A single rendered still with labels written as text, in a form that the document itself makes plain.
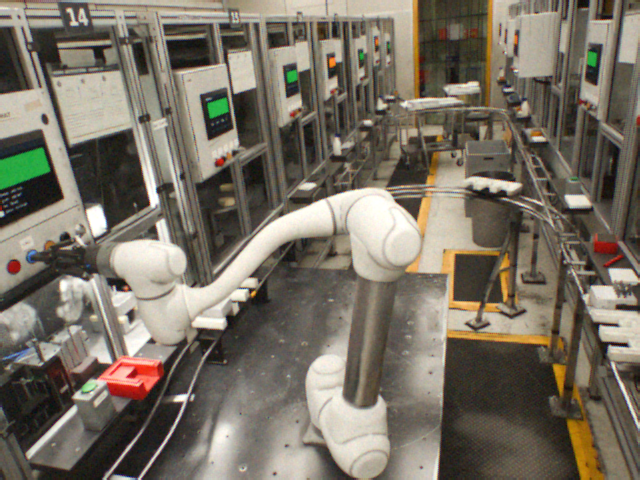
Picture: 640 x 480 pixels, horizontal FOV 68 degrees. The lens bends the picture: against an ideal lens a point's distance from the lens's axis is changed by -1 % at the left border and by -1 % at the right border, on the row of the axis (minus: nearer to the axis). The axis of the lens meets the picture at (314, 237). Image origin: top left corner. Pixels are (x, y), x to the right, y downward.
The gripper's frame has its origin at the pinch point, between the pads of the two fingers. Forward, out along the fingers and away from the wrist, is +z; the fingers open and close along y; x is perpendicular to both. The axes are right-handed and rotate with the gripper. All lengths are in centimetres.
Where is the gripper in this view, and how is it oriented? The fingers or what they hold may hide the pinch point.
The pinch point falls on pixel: (43, 256)
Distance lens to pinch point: 144.4
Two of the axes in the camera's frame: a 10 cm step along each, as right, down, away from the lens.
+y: -1.0, -9.1, -3.9
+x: -2.8, 4.0, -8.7
